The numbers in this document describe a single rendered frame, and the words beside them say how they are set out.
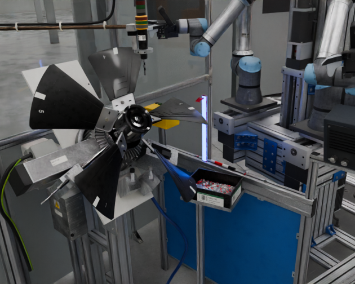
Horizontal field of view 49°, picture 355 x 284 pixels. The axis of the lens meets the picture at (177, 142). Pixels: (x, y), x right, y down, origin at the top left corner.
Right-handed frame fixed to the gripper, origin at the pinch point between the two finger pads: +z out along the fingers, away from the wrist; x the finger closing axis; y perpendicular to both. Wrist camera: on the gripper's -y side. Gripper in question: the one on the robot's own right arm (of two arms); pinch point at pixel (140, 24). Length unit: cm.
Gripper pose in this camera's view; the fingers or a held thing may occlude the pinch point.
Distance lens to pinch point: 212.3
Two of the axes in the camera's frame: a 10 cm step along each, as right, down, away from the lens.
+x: -1.4, -5.1, 8.5
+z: -9.9, 0.9, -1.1
